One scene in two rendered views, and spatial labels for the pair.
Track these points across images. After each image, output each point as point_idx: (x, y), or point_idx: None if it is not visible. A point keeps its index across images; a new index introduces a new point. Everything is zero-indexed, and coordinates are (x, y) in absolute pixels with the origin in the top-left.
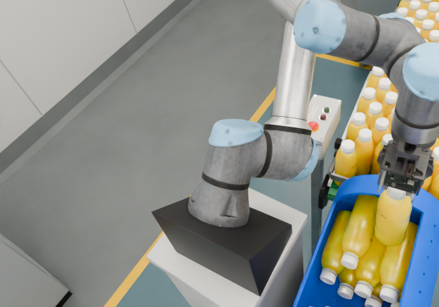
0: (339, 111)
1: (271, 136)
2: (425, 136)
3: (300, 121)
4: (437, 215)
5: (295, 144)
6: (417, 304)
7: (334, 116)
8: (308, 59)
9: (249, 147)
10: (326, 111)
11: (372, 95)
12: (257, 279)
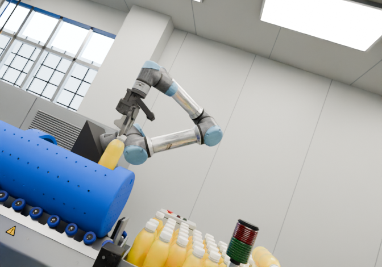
0: (189, 232)
1: (140, 136)
2: (133, 83)
3: (150, 140)
4: (112, 178)
5: (138, 139)
6: (59, 155)
7: (181, 221)
8: (177, 133)
9: (132, 128)
10: (183, 218)
11: (207, 234)
12: (77, 140)
